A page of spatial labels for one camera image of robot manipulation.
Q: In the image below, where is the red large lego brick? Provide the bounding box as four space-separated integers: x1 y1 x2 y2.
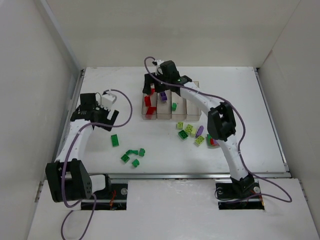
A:
145 106 157 119

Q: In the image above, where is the green arch lego piece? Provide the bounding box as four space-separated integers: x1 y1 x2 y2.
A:
125 149 139 155

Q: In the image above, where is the green square lego plate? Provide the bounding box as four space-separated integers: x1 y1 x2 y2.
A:
120 154 130 163

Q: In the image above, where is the green small lego brick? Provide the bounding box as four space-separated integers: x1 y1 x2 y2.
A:
138 148 146 157

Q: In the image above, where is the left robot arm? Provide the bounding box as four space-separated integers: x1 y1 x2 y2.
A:
45 93 119 203

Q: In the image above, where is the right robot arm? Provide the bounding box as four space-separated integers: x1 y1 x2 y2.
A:
142 56 254 196

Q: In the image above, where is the lime lego brick left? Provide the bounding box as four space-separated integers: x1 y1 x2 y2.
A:
176 122 184 130

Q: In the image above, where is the lime lego brick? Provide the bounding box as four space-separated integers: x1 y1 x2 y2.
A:
195 135 205 146
184 124 197 137
176 122 184 130

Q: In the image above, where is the lime lego brick centre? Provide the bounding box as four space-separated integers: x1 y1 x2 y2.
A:
184 124 197 137

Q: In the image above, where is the purple slanted lego piece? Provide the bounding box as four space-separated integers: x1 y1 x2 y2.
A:
195 125 204 138

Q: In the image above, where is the lime lego brick lower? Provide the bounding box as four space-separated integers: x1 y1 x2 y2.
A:
195 135 205 146

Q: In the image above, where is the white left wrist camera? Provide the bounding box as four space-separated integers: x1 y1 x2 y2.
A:
100 91 117 110

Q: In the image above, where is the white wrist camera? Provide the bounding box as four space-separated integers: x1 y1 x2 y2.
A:
152 59 164 76
100 91 117 110

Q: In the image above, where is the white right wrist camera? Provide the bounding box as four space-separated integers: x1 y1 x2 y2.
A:
152 59 164 76

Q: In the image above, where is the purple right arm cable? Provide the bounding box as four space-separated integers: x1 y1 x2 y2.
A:
144 56 293 203

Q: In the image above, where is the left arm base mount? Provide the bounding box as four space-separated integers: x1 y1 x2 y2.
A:
93 180 128 211

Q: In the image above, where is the aluminium table edge rail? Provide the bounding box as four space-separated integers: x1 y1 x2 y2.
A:
33 67 86 203

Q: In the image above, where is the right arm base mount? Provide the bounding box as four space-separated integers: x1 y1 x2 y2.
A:
214 180 265 210

